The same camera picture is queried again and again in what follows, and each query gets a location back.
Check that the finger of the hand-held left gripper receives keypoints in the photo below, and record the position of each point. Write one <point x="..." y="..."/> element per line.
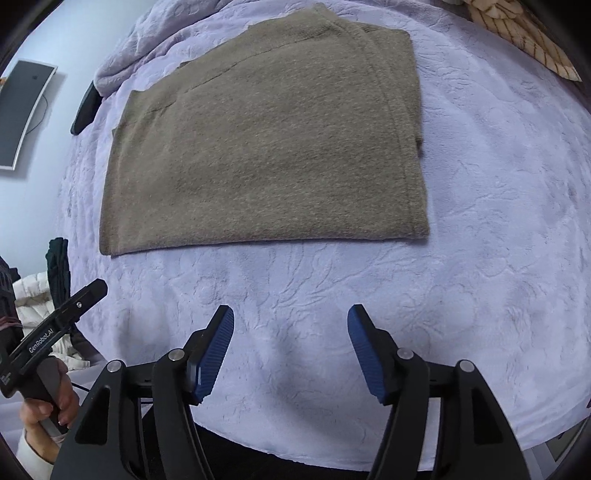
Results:
<point x="85" y="297"/>

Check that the person's left hand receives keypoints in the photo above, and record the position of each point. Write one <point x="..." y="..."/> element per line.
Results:
<point x="67" y="406"/>

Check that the brown knit sweater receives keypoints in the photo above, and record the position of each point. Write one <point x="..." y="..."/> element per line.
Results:
<point x="268" y="147"/>

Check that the dark green cloth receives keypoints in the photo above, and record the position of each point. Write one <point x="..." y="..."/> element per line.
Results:
<point x="59" y="272"/>

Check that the grey furniture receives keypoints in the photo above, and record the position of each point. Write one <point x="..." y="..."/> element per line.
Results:
<point x="561" y="445"/>

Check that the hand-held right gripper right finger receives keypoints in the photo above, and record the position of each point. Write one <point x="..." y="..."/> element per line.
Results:
<point x="364" y="355"/>

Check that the person's left forearm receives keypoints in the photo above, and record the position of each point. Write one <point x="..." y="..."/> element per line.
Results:
<point x="37" y="459"/>

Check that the lilac embossed blanket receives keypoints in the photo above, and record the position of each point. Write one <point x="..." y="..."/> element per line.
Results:
<point x="323" y="286"/>

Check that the cream striped garment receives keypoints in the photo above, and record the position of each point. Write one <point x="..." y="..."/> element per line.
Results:
<point x="521" y="32"/>

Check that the black padded object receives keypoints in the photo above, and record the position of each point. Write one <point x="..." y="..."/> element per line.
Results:
<point x="85" y="110"/>

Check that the wall monitor with white frame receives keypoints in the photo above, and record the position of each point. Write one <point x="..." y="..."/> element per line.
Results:
<point x="23" y="113"/>

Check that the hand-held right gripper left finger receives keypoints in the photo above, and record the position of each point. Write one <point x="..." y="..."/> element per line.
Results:
<point x="213" y="355"/>

